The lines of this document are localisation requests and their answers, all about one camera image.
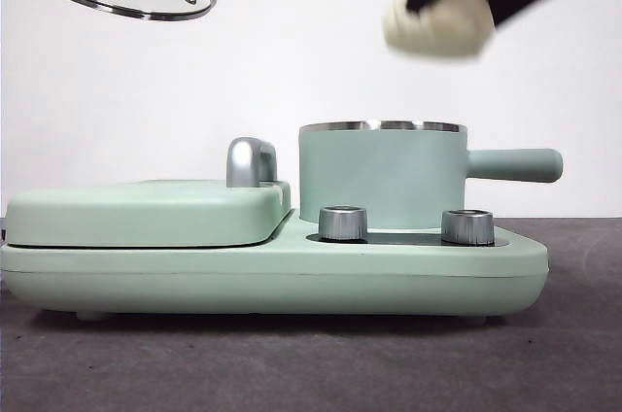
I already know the twisted white scallion bun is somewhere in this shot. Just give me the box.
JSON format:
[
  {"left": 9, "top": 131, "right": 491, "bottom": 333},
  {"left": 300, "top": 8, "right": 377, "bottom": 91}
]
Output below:
[{"left": 382, "top": 0, "right": 498, "bottom": 61}]

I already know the chrome control knob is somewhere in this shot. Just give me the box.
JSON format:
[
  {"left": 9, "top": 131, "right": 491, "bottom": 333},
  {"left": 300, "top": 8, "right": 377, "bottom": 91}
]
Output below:
[
  {"left": 318, "top": 205, "right": 369, "bottom": 241},
  {"left": 440, "top": 208, "right": 497, "bottom": 245}
]

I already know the mint green pot with handle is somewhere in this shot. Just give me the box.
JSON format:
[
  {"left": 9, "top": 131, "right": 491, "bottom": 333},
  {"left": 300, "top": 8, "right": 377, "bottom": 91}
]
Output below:
[{"left": 298, "top": 119, "right": 565, "bottom": 231}]

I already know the green griddle lid chrome handle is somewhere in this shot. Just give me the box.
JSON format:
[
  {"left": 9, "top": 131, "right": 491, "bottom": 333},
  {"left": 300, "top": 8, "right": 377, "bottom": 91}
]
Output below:
[{"left": 5, "top": 137, "right": 293, "bottom": 249}]

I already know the mint green breakfast machine base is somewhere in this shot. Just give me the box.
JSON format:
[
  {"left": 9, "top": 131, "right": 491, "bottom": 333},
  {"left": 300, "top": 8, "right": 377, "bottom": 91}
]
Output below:
[{"left": 0, "top": 210, "right": 550, "bottom": 324}]

